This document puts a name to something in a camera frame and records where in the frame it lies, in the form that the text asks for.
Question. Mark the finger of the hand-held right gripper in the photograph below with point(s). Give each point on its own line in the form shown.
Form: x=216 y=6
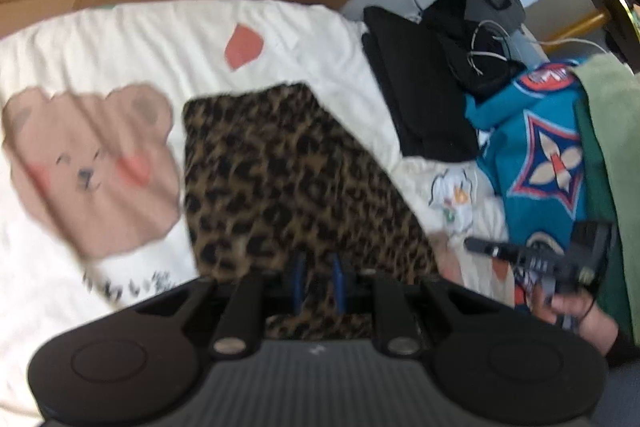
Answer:
x=495 y=249

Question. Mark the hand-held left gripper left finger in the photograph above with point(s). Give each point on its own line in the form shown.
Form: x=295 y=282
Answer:
x=299 y=277

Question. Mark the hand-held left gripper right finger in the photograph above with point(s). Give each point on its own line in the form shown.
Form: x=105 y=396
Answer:
x=337 y=279

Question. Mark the leopard print garment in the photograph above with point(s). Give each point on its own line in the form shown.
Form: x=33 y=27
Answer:
x=280 y=187

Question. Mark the person's right hand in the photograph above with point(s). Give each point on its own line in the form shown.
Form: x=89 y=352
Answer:
x=585 y=317

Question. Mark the green cloth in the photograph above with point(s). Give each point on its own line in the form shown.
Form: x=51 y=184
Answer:
x=605 y=132

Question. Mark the teal jersey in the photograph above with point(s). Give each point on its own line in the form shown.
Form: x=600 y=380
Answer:
x=530 y=132

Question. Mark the black folded garment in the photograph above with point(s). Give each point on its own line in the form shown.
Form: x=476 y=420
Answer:
x=415 y=82

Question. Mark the white bear print blanket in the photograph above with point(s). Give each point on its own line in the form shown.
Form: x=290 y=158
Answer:
x=125 y=57

